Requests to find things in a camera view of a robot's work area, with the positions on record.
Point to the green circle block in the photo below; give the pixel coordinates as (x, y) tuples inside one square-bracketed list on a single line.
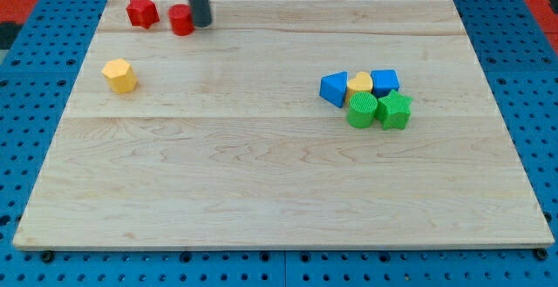
[(362, 109)]

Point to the blue triangle block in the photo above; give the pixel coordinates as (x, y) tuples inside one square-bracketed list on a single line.
[(333, 88)]

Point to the red circle block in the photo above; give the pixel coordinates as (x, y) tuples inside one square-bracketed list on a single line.
[(180, 17)]

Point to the red star block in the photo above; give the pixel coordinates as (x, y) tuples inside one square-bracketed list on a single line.
[(142, 13)]

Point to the blue cube block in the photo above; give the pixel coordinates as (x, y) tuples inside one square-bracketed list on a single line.
[(384, 81)]

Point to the yellow heart block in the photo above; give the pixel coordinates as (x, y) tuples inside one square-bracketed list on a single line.
[(362, 82)]

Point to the yellow hexagon block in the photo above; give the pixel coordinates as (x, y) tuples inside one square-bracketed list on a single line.
[(119, 75)]

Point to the green star block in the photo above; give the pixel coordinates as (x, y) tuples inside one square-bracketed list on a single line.
[(394, 110)]

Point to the wooden board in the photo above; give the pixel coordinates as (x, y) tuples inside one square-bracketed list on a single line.
[(225, 143)]

